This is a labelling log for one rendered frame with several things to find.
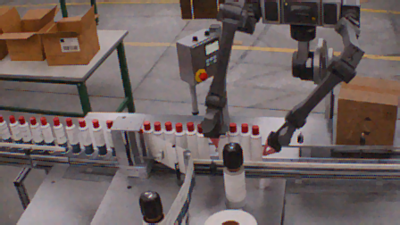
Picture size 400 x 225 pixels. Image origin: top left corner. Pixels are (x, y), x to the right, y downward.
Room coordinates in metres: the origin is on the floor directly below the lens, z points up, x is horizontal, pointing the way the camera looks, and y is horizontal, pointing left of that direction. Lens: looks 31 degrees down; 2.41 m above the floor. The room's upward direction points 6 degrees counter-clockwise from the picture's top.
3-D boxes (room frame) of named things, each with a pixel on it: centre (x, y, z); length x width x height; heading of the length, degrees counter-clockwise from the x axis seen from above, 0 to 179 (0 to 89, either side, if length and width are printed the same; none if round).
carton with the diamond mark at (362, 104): (2.12, -0.82, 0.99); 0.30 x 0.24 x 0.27; 65
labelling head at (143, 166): (2.03, 0.34, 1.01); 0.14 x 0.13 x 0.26; 75
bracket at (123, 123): (2.03, 0.34, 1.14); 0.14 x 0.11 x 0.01; 75
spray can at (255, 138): (1.97, -0.22, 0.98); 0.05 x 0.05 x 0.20
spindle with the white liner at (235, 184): (1.72, -0.10, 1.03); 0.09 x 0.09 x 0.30
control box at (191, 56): (2.12, -0.01, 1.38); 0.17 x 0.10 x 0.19; 130
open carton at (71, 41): (3.63, 0.92, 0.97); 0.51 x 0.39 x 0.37; 165
